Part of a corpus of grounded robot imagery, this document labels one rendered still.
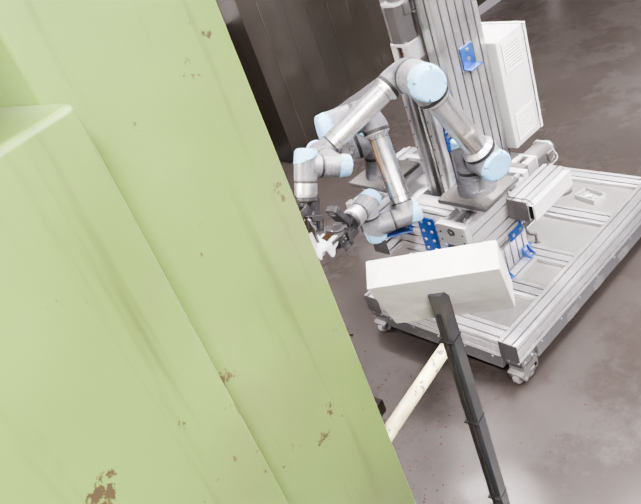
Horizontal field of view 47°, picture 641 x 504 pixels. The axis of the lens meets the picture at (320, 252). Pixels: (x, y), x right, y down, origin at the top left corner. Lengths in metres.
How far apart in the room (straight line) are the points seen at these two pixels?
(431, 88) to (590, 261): 1.29
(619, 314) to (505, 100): 1.06
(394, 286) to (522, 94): 1.49
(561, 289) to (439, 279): 1.44
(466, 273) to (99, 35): 1.02
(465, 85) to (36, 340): 2.13
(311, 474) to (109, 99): 1.03
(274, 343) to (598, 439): 1.60
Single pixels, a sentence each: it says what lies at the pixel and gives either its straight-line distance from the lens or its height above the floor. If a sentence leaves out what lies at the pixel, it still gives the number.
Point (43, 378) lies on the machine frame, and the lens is 1.20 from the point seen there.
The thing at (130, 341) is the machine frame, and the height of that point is 1.60.
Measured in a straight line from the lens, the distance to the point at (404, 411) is 2.30.
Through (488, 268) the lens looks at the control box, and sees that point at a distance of 1.84.
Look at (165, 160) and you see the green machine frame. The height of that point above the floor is 1.77.
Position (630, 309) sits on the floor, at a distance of 3.45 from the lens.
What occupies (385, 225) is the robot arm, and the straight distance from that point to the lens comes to 2.65.
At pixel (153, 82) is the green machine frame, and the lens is 1.40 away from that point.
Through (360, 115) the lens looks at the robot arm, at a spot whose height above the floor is 1.31.
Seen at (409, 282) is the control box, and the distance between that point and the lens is 1.87.
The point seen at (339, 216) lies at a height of 1.06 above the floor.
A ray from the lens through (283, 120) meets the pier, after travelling 5.43.
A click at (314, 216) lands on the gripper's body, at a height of 1.14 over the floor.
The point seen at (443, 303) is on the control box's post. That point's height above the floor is 1.05.
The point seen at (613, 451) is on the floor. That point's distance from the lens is 2.92.
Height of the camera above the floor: 2.24
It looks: 31 degrees down
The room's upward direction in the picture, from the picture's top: 22 degrees counter-clockwise
